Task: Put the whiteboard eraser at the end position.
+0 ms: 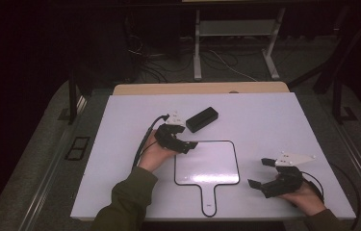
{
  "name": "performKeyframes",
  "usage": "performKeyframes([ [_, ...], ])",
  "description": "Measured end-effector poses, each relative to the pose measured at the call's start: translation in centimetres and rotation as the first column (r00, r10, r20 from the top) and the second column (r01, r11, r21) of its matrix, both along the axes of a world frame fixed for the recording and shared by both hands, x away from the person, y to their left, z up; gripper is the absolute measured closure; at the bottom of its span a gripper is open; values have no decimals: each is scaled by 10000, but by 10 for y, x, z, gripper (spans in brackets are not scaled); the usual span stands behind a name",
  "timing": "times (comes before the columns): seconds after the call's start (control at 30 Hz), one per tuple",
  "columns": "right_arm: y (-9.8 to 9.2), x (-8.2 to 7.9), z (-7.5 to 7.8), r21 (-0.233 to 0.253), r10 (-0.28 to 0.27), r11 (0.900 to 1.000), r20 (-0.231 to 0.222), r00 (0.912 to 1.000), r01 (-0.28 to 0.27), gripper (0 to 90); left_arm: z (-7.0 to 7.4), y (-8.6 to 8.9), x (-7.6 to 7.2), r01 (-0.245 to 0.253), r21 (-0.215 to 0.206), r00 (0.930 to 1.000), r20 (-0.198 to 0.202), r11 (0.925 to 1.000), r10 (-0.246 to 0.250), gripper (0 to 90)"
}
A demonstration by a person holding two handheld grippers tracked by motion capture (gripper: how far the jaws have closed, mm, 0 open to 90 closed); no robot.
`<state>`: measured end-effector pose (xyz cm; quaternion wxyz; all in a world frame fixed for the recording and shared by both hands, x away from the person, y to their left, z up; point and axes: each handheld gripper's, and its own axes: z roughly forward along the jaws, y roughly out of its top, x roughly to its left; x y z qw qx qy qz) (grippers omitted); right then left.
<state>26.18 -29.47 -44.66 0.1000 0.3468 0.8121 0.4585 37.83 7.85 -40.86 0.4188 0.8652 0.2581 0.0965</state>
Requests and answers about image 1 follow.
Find right gripper thin black cable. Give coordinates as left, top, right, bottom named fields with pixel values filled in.
left=301, top=170, right=326, bottom=203

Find grey metal stand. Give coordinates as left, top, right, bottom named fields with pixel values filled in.
left=193, top=8, right=287, bottom=82

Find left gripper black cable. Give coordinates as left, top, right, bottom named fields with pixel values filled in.
left=131, top=114, right=171, bottom=171

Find person's left hand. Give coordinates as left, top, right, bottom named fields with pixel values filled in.
left=137, top=130, right=180, bottom=174

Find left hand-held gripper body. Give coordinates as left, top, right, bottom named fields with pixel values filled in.
left=153, top=110, right=189, bottom=154

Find small whiteboard with handle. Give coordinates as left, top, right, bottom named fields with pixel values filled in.
left=173, top=140, right=241, bottom=218

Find white floor cable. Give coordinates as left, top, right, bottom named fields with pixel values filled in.
left=208, top=48, right=259, bottom=83

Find thick black cable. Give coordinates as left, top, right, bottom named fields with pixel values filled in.
left=328, top=162, right=361, bottom=231

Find black whiteboard eraser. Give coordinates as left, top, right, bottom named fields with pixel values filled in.
left=185, top=106, right=219, bottom=134

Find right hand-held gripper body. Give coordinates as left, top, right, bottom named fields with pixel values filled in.
left=259, top=152, right=317, bottom=199

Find wooden table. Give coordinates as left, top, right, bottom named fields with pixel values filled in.
left=113, top=81, right=291, bottom=96

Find person's right hand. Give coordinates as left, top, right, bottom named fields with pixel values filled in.
left=277, top=181, right=327, bottom=217

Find black angled stand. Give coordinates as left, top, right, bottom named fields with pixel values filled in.
left=287, top=8, right=361, bottom=125

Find black upright stand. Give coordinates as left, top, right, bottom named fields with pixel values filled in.
left=67, top=68, right=88, bottom=126

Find black floor cables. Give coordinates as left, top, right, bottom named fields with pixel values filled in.
left=124, top=30, right=196, bottom=85

